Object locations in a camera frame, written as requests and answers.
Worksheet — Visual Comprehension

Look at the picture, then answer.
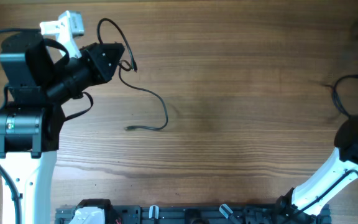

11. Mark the black USB cable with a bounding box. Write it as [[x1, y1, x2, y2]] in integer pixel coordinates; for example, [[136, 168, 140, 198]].
[[96, 17, 169, 131], [323, 73, 358, 118]]

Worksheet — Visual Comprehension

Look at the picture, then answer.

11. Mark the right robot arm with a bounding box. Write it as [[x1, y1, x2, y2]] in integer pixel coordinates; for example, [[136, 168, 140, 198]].
[[275, 115, 358, 223]]

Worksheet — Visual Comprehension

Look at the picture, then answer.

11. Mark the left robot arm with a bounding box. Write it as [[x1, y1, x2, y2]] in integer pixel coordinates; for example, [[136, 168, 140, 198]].
[[0, 32, 124, 223]]

